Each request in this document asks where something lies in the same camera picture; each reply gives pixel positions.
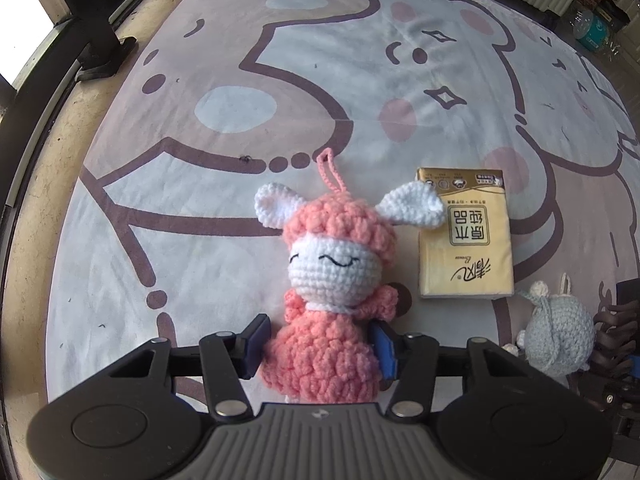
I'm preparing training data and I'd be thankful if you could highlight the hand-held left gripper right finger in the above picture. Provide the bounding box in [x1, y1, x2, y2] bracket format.
[370, 320, 547, 421]

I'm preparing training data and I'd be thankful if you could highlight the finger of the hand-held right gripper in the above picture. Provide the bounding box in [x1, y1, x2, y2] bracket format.
[572, 372, 640, 443]

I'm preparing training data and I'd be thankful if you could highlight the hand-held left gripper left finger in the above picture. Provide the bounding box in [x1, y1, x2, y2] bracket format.
[107, 313, 272, 421]

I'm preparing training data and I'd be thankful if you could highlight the brown hair claw clip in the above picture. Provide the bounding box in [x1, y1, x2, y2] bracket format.
[591, 305, 640, 378]

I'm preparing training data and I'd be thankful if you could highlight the pink crochet doll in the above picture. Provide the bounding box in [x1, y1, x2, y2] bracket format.
[253, 148, 446, 405]

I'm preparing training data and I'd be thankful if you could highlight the grey-blue crochet doll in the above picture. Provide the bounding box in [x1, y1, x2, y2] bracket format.
[501, 272, 597, 380]

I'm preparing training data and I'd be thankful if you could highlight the yellow tissue pack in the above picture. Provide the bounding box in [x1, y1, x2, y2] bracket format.
[414, 166, 516, 300]

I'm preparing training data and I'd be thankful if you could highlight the printed cartoon bear blanket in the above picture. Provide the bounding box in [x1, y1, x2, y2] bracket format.
[45, 0, 640, 411]

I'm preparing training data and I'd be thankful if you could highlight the black window railing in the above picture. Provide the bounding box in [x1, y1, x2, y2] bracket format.
[0, 0, 191, 311]

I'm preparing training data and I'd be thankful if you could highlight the pack of plastic bottles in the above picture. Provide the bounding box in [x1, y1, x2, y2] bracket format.
[564, 7, 623, 58]

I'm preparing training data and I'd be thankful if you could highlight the black trash bin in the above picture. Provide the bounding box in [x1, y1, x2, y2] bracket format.
[597, 0, 632, 28]

